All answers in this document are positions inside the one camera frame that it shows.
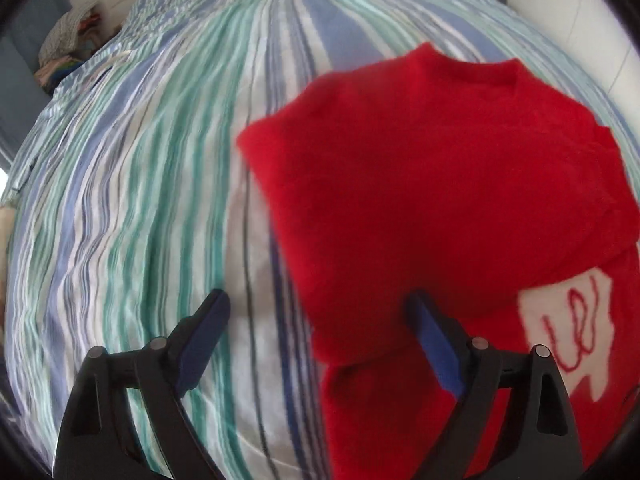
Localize red knitted sweater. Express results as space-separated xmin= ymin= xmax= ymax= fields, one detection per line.
xmin=238 ymin=44 xmax=639 ymax=479

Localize pile of clothes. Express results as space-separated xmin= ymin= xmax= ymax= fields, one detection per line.
xmin=34 ymin=0 xmax=122 ymax=96

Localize striped bed cover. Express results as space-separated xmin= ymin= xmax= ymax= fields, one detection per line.
xmin=2 ymin=0 xmax=639 ymax=479

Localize white wardrobe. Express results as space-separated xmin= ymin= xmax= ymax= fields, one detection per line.
xmin=506 ymin=0 xmax=639 ymax=120

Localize blue curtain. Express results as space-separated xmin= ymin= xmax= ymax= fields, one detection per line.
xmin=0 ymin=0 xmax=70 ymax=170

